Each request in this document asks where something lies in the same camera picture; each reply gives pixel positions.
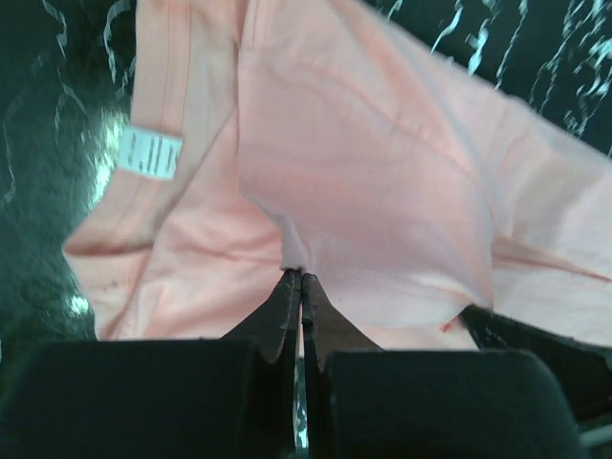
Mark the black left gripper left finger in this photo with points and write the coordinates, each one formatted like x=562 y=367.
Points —
x=232 y=397

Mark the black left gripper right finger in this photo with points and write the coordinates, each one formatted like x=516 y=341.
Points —
x=363 y=402

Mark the salmon pink t shirt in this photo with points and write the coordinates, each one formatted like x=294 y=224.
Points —
x=315 y=136

